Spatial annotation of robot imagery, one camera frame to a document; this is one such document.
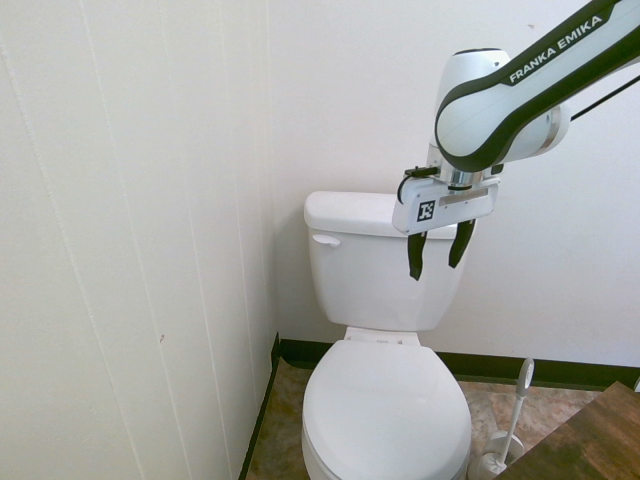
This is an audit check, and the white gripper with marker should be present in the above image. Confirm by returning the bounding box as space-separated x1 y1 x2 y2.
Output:
391 177 500 282

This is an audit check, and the white toilet tank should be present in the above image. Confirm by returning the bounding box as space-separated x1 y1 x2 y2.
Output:
306 227 469 333

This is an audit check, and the white toilet tank lid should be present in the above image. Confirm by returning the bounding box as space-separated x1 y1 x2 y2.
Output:
303 190 459 240

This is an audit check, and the white toilet seat lid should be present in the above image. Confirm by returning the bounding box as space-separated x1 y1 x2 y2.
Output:
301 339 473 480

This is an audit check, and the white toilet brush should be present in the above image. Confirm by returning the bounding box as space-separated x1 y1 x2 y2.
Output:
480 357 536 474

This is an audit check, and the white toilet brush holder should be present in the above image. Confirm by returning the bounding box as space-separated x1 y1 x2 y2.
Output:
467 431 525 480

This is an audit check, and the white toilet bowl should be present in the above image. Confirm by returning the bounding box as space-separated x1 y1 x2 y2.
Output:
301 324 471 480

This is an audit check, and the dark wooden table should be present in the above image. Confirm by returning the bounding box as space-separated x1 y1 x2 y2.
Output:
490 380 640 480

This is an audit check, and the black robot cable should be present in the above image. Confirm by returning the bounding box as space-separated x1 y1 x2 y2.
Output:
568 72 640 122

